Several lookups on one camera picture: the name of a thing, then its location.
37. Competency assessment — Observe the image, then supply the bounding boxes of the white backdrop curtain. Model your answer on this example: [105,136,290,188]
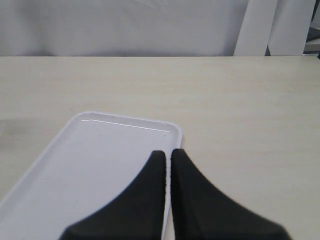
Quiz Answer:
[0,0,315,57]

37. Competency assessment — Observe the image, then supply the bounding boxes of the white plastic tray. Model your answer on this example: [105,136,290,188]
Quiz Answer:
[0,111,183,240]

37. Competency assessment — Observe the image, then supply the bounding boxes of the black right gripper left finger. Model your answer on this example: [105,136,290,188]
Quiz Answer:
[60,150,167,240]

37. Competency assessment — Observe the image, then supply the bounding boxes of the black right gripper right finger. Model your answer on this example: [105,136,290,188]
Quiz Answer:
[170,149,291,240]

